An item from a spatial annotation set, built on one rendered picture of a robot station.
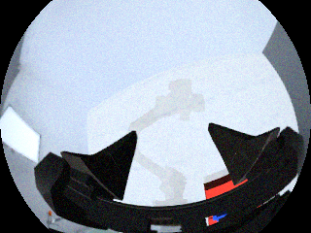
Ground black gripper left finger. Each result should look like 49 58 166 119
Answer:
61 131 139 201

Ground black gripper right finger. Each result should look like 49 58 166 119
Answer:
207 121 280 186

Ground red flat panel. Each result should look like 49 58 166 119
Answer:
203 174 236 225

